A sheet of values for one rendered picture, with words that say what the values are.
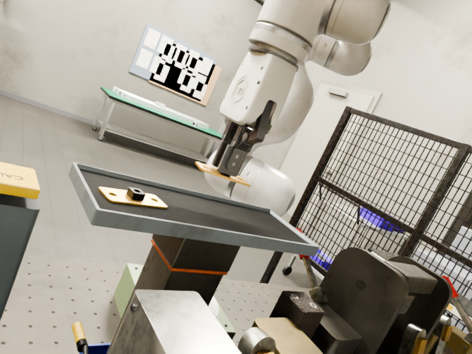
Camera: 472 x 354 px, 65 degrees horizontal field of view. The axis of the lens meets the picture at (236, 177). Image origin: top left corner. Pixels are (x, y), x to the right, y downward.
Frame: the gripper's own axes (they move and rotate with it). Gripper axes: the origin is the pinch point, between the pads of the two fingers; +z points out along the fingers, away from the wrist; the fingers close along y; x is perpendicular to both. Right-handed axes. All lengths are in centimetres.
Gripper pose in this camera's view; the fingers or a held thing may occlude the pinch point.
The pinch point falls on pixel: (229, 158)
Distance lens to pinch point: 54.1
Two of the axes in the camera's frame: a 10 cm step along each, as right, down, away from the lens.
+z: -4.1, 9.0, 1.7
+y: 3.7, 3.3, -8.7
